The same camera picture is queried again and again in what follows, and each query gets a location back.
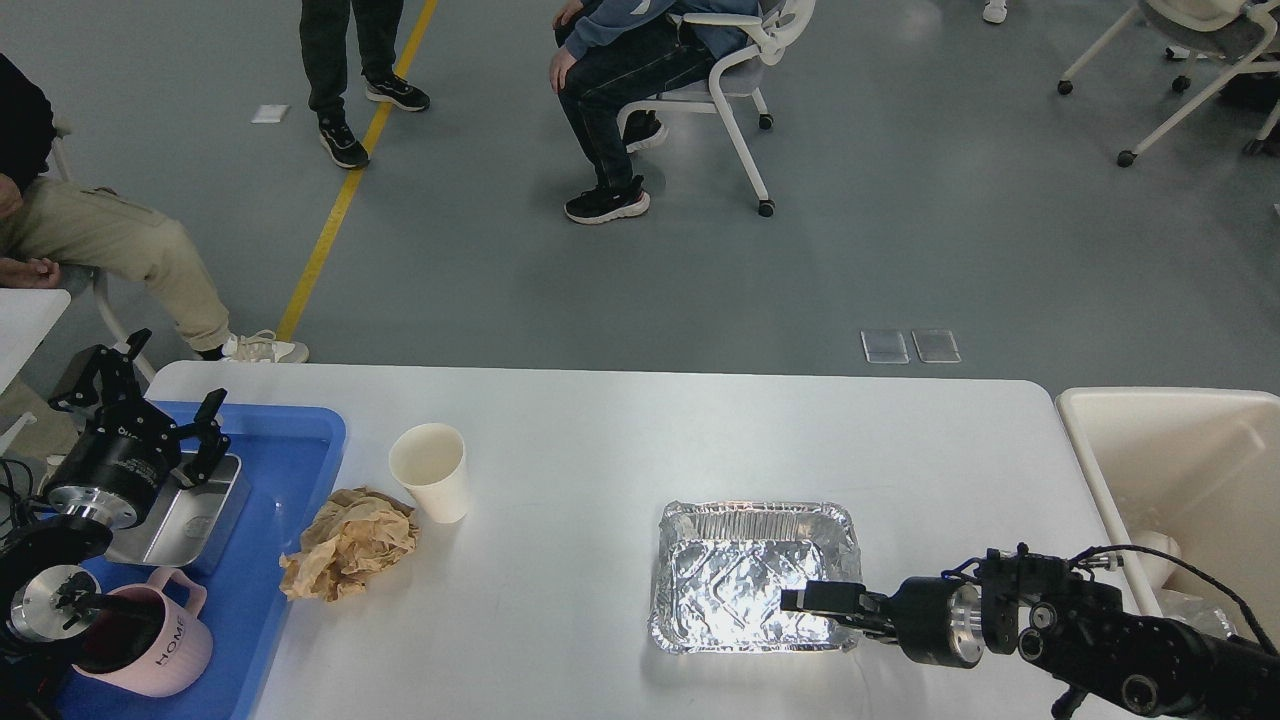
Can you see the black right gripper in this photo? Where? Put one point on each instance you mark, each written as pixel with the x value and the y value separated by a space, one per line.
pixel 934 621

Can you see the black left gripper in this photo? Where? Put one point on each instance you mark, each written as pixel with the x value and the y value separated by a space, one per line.
pixel 111 476

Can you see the steel rectangular container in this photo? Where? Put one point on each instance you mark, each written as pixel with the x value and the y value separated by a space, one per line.
pixel 186 528

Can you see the aluminium foil tray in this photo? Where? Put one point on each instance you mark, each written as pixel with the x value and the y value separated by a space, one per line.
pixel 721 568

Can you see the brown paper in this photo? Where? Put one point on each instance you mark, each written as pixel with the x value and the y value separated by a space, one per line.
pixel 356 534

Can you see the pink mug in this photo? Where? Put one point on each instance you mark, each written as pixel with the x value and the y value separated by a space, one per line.
pixel 147 638

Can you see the white paper cup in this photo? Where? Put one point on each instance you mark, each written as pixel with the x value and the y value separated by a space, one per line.
pixel 430 462

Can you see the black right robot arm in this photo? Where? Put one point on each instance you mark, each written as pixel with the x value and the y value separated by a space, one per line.
pixel 1056 616

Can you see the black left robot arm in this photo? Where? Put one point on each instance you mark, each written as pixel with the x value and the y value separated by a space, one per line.
pixel 46 592

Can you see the blue plastic tray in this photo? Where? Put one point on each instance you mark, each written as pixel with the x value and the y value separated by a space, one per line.
pixel 289 462

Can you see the white side table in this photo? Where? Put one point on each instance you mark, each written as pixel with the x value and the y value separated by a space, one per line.
pixel 28 317

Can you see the person in beige trousers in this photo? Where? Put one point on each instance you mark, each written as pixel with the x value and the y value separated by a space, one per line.
pixel 47 223

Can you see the beige plastic bin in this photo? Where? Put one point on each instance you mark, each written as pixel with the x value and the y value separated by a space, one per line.
pixel 1199 466

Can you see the white office chair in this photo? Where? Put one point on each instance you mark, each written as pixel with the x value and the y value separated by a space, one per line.
pixel 738 74

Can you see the person with white sneakers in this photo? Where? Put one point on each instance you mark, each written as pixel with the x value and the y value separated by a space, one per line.
pixel 995 12

